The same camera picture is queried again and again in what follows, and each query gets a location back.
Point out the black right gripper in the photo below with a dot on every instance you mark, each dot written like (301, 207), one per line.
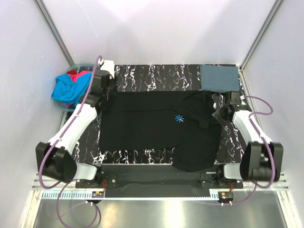
(217, 113)

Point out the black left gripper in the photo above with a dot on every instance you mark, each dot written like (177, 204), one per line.
(112, 81)

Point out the black t shirt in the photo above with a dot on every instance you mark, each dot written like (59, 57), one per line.
(181, 120)

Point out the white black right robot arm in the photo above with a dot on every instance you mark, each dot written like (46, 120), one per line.
(262, 159)

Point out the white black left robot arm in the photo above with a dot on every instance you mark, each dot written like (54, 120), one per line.
(54, 158)

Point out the folded grey-blue t shirt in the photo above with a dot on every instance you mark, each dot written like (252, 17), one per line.
(219, 79)

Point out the pink t shirt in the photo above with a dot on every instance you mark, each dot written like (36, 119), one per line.
(79, 86)

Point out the bright blue t shirt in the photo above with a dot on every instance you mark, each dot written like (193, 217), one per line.
(62, 89)

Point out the teal plastic laundry basket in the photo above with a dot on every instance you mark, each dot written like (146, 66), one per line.
(78, 68)

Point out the aluminium frame post left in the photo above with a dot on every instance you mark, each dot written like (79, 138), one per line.
(54, 31)

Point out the aluminium frame post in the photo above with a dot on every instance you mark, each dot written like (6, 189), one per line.
(263, 30)
(54, 31)

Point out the aluminium frame post right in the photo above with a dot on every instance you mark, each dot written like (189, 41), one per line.
(263, 30)

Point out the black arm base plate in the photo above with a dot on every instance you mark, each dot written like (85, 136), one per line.
(157, 178)

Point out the aluminium front rail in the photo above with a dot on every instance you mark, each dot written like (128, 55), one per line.
(50, 182)

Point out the white slotted cable duct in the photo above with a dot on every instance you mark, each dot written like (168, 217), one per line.
(90, 194)

